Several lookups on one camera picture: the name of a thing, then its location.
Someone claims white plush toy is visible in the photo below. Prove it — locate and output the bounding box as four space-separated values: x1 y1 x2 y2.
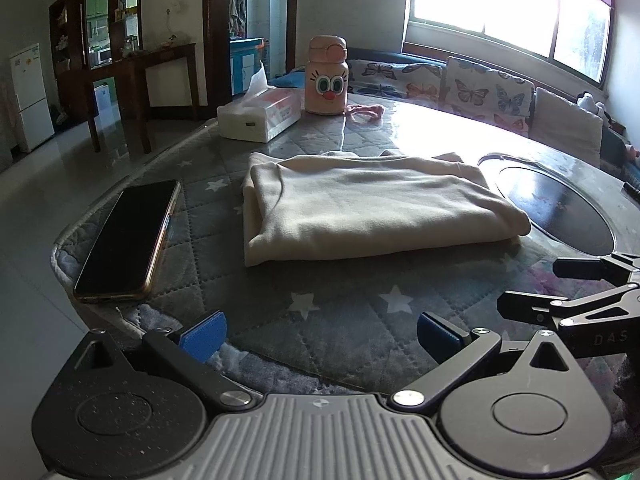
576 92 606 119

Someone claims black remote control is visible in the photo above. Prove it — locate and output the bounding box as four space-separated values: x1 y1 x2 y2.
623 182 640 202

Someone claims dark wooden side table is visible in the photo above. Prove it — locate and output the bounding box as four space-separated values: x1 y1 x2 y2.
80 44 201 154

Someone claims white refrigerator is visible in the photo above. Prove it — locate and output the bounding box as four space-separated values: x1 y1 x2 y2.
10 44 54 153

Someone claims pink cartoon water bottle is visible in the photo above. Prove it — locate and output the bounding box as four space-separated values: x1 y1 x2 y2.
305 35 349 116

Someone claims black smartphone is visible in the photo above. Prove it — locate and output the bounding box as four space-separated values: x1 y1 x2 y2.
73 180 180 302

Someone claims blue plastic cabinet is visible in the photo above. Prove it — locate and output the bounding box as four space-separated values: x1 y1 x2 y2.
230 37 264 96

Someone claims white tissue box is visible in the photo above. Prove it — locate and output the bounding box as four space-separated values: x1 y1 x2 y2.
217 66 302 144

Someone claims plain beige cushion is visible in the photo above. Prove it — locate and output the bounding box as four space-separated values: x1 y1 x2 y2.
528 87 603 168

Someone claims middle butterfly cushion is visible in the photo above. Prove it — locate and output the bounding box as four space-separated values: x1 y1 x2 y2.
439 56 535 136

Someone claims left butterfly cushion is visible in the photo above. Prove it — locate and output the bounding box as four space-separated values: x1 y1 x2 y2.
347 60 445 110

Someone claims pink hair tie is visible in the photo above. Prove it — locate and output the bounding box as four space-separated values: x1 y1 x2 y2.
344 103 385 125

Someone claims blue sofa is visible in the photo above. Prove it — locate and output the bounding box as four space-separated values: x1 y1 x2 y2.
269 46 640 187

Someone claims cream beige garment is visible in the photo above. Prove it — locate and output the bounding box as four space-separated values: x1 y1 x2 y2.
243 150 530 266

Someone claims dark wooden display cabinet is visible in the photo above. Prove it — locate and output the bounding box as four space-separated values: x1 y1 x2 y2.
49 0 143 127

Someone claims butterfly cushion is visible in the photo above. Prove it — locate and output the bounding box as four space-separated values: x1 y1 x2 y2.
347 60 445 110
439 56 535 136

